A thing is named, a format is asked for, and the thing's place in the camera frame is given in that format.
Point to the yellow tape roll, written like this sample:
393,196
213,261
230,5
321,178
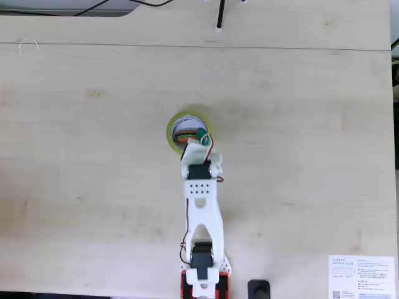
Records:
169,137

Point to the toy hamburger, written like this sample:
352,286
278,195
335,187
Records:
184,136

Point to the black stand clamp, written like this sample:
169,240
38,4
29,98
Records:
258,288

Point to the white printed paper sheet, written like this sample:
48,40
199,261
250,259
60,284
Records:
358,277

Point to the black tripod leg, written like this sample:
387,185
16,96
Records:
220,15

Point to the green toy cucumber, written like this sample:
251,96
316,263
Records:
202,134

